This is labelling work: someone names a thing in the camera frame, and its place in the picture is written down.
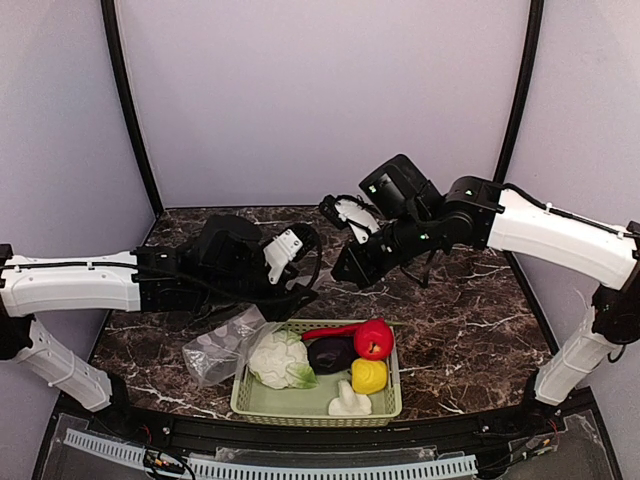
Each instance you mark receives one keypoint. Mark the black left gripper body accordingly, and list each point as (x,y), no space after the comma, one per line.
(288,292)

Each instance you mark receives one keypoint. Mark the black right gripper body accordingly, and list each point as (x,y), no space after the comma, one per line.
(360,256)

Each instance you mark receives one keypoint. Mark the white cauliflower toy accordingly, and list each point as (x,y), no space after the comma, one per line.
(280,361)

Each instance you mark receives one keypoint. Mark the clear zip top bag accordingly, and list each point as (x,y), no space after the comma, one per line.
(219,354)

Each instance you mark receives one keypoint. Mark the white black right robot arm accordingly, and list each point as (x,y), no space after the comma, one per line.
(404,217)

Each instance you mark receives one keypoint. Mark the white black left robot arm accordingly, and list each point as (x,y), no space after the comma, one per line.
(227,262)

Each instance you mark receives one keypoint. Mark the red chili pepper toy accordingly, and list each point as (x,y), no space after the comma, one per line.
(376,329)

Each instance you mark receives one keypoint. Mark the purple eggplant toy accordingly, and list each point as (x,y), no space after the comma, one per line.
(331,355)

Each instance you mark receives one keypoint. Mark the green plastic basket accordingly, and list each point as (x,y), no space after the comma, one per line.
(259,404)

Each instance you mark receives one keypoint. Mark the yellow bell pepper toy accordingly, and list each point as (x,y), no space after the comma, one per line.
(368,377)

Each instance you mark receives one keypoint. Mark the white mushroom toy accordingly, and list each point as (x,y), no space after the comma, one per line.
(348,403)

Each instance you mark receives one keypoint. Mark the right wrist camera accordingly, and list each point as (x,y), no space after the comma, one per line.
(347,211)

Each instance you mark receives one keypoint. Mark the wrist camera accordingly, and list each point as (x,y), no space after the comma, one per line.
(290,246)
(347,211)

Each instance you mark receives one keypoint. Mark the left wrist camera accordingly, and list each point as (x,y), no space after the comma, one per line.
(290,246)

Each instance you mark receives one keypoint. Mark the black front rail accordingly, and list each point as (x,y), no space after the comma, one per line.
(486,433)

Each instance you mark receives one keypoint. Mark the white cable duct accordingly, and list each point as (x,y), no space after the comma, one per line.
(247,464)

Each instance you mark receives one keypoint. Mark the black left frame post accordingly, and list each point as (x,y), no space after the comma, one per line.
(128,109)

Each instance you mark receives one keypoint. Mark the black frame post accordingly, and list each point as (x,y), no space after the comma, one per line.
(128,109)
(522,86)

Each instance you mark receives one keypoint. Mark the black right frame post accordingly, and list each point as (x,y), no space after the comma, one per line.
(522,86)

